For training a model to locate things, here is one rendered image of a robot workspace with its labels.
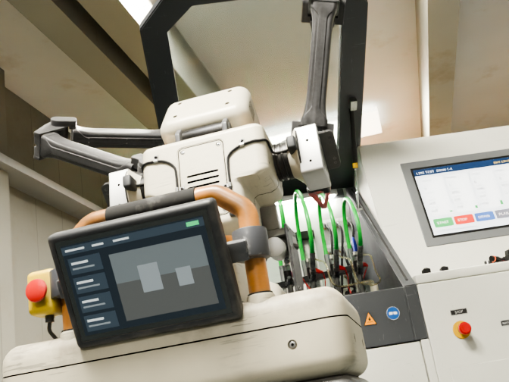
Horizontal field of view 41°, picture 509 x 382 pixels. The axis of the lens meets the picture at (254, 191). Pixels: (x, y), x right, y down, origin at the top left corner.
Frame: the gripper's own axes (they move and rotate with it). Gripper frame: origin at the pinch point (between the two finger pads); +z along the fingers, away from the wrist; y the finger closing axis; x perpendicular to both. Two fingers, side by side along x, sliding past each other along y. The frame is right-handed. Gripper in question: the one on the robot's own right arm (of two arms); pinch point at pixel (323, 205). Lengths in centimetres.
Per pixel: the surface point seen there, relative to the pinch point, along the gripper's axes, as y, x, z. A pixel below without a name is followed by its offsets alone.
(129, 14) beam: 200, 97, -35
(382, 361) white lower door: -29.7, -7.6, 37.6
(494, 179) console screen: 43, -59, 28
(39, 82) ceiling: 308, 215, 15
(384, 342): -25.6, -9.3, 34.1
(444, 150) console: 54, -44, 17
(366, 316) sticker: -20.6, -5.7, 27.8
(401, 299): -16.2, -16.8, 27.5
